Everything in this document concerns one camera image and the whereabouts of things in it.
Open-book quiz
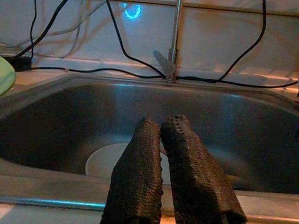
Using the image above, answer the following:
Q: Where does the long black counter cable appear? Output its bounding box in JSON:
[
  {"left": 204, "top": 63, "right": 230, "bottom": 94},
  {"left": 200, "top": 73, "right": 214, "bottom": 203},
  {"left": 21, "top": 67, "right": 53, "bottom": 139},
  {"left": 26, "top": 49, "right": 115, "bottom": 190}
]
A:
[{"left": 30, "top": 67, "right": 299, "bottom": 89}]

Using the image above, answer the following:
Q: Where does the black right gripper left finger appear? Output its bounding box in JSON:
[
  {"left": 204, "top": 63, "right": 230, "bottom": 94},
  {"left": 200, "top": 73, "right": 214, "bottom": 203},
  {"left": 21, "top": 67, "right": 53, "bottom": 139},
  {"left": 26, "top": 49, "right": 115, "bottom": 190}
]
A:
[{"left": 100, "top": 116, "right": 164, "bottom": 224}]

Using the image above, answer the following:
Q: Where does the light green plate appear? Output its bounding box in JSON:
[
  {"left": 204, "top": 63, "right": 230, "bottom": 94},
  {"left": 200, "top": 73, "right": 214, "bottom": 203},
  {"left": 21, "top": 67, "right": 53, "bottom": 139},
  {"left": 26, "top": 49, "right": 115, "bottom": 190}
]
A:
[{"left": 0, "top": 56, "right": 17, "bottom": 97}]

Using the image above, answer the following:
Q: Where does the black wall cable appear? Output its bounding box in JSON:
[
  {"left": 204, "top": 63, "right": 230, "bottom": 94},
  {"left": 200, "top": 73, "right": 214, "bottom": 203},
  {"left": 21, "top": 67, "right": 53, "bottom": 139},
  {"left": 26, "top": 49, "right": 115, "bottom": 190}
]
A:
[
  {"left": 106, "top": 0, "right": 167, "bottom": 78},
  {"left": 218, "top": 0, "right": 267, "bottom": 82}
]

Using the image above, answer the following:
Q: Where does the chrome faucet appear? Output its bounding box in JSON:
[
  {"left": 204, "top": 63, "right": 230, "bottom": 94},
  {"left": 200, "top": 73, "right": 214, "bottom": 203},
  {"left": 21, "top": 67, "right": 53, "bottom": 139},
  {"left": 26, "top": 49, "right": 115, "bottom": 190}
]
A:
[{"left": 153, "top": 0, "right": 183, "bottom": 84}]

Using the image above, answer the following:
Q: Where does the stainless steel sink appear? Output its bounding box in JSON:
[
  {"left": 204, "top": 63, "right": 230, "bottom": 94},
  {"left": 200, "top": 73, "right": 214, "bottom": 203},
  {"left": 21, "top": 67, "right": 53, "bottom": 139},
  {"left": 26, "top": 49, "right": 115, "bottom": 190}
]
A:
[{"left": 0, "top": 73, "right": 299, "bottom": 212}]

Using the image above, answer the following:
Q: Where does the white ceramic bowl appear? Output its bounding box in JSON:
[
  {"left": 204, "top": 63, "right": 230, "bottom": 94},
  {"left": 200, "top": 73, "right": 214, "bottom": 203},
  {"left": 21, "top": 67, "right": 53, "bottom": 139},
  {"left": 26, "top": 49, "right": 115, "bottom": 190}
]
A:
[{"left": 85, "top": 142, "right": 173, "bottom": 185}]

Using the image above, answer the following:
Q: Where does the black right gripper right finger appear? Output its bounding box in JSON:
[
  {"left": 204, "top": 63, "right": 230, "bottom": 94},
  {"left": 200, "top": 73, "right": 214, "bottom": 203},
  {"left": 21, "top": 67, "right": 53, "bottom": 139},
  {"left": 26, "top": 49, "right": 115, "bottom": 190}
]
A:
[{"left": 160, "top": 114, "right": 248, "bottom": 224}]

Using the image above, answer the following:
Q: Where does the black power adapter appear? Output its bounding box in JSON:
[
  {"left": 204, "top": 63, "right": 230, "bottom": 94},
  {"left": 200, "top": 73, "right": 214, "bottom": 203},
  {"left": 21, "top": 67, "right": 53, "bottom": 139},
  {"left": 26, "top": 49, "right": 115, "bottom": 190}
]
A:
[{"left": 1, "top": 55, "right": 33, "bottom": 72}]

